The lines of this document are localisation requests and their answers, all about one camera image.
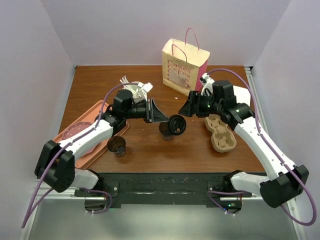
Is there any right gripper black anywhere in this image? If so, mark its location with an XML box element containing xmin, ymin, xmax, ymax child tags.
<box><xmin>178</xmin><ymin>90</ymin><xmax>223</xmax><ymax>118</ymax></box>

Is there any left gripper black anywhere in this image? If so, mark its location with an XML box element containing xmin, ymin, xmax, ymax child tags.
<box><xmin>123</xmin><ymin>97</ymin><xmax>169</xmax><ymax>123</ymax></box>

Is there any dark translucent plastic cup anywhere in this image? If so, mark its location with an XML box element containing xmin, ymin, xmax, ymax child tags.
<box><xmin>106</xmin><ymin>136</ymin><xmax>126</xmax><ymax>157</ymax></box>

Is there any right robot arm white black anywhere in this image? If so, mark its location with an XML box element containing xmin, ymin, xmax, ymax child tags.
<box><xmin>179</xmin><ymin>80</ymin><xmax>309</xmax><ymax>208</ymax></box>

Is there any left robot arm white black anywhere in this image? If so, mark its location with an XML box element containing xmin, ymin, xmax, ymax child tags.
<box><xmin>34</xmin><ymin>89</ymin><xmax>170</xmax><ymax>196</ymax></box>

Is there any white cylindrical holder cup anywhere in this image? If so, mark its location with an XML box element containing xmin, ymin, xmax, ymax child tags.
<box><xmin>127</xmin><ymin>82</ymin><xmax>150</xmax><ymax>104</ymax></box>

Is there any brown pulp cup carrier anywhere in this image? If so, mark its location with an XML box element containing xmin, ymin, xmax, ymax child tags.
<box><xmin>204</xmin><ymin>114</ymin><xmax>237</xmax><ymax>153</ymax></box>

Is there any white rectangular plate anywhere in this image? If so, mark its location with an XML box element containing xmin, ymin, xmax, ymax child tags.
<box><xmin>233</xmin><ymin>85</ymin><xmax>251</xmax><ymax>106</ymax></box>

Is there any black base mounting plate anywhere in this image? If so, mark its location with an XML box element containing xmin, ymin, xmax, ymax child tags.
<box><xmin>75</xmin><ymin>172</ymin><xmax>251</xmax><ymax>212</ymax></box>

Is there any pink dotted plate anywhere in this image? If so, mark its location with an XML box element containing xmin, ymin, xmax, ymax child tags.
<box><xmin>59</xmin><ymin>121</ymin><xmax>93</xmax><ymax>147</ymax></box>

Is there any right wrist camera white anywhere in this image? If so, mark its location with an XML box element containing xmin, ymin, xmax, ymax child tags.
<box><xmin>199</xmin><ymin>73</ymin><xmax>215</xmax><ymax>96</ymax></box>

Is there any paper bag with pink handles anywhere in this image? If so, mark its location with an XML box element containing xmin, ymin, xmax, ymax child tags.
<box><xmin>162</xmin><ymin>27</ymin><xmax>210</xmax><ymax>96</ymax></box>

